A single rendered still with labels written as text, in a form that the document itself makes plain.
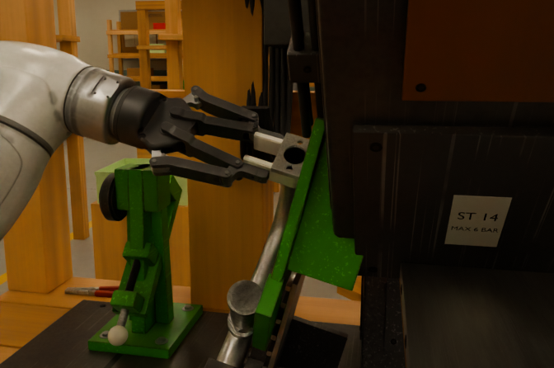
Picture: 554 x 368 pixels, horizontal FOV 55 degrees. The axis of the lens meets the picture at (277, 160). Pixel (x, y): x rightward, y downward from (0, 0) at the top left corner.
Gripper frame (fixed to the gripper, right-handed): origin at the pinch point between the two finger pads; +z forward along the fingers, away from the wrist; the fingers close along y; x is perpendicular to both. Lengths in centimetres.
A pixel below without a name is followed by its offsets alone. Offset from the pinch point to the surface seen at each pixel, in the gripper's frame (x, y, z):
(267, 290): -2.7, -16.5, 4.6
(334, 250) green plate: -4.8, -11.2, 9.7
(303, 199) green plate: -8.9, -8.9, 5.5
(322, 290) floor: 252, 80, 12
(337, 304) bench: 43.8, 0.8, 13.5
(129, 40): 723, 623, -503
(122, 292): 21.7, -15.8, -17.4
